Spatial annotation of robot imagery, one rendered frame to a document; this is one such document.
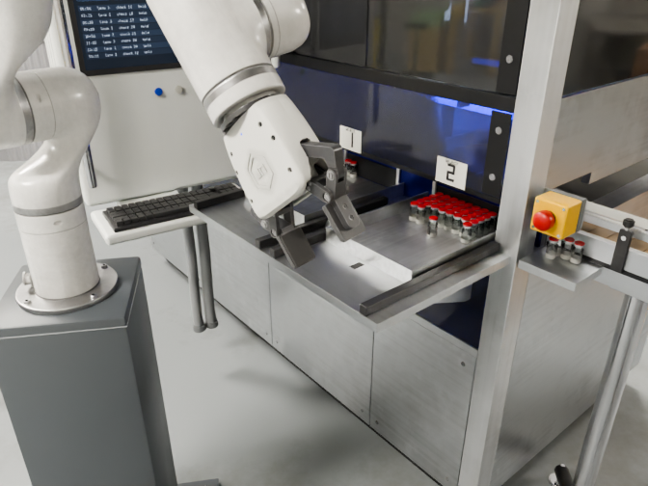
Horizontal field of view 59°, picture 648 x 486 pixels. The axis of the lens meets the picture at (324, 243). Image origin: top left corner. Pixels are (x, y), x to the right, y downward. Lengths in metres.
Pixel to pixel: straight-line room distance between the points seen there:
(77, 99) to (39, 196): 0.18
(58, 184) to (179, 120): 0.75
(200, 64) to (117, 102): 1.15
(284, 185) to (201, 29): 0.17
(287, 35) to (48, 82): 0.55
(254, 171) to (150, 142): 1.20
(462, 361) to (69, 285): 0.93
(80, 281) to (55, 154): 0.24
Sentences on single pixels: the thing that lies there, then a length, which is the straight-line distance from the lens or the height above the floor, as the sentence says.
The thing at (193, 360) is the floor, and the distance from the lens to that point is 2.41.
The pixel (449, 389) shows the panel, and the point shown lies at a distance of 1.59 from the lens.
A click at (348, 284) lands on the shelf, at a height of 0.88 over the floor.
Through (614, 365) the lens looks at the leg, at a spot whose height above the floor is 0.64.
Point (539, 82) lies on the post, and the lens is 1.18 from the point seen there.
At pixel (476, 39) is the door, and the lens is 1.26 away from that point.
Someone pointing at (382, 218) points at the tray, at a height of 0.89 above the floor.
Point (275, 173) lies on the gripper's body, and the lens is 0.56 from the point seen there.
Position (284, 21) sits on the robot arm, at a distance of 0.64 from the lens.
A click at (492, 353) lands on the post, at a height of 0.62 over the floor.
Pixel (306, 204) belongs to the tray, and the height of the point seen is 0.88.
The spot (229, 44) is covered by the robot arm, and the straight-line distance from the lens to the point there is 0.59.
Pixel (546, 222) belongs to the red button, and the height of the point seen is 1.00.
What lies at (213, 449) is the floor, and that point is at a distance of 2.04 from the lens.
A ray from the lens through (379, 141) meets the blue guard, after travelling 1.47.
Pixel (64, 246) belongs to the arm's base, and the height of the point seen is 0.98.
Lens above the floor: 1.46
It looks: 27 degrees down
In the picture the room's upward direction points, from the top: straight up
